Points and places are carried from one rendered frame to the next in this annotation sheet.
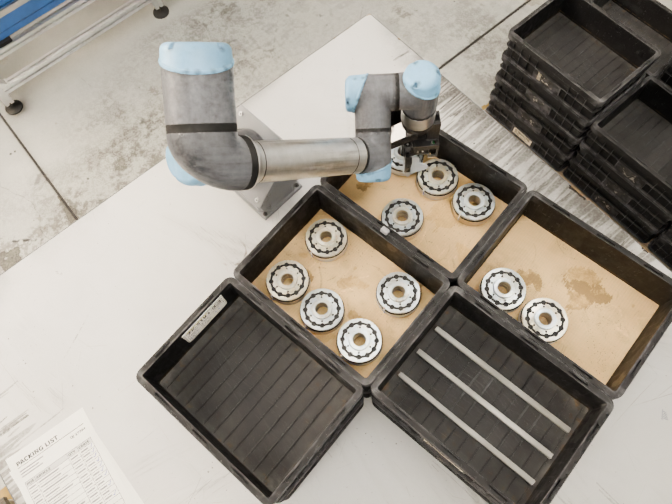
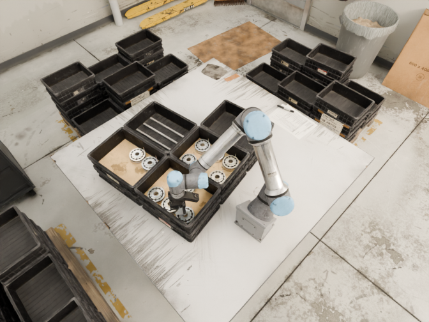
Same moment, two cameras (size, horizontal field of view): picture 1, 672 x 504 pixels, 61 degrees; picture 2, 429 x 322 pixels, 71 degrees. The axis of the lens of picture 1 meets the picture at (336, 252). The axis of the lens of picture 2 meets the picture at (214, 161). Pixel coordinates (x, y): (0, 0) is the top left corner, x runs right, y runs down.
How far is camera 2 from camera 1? 1.54 m
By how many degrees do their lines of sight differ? 57
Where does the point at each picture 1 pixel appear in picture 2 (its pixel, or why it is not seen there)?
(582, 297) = (121, 165)
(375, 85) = (194, 175)
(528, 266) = (138, 175)
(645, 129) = (47, 314)
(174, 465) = not seen: hidden behind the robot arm
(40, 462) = (306, 125)
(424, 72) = (173, 176)
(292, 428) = (223, 125)
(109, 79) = not seen: outside the picture
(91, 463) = (288, 126)
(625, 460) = not seen: hidden behind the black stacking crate
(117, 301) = (301, 171)
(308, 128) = (235, 255)
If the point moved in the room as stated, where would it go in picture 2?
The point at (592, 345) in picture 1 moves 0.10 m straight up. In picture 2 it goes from (122, 151) to (118, 142)
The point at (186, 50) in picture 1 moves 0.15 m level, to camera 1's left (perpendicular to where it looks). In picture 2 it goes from (257, 113) to (290, 107)
